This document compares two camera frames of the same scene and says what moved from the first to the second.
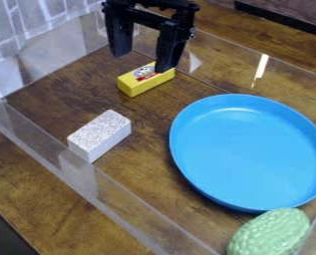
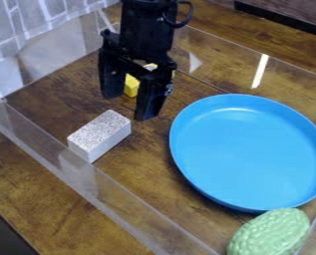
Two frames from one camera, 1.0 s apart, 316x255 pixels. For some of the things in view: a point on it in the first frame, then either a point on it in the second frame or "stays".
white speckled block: x=98 y=136 stays
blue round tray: x=252 y=150 stays
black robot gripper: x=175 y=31 to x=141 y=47
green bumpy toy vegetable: x=273 y=232 stays
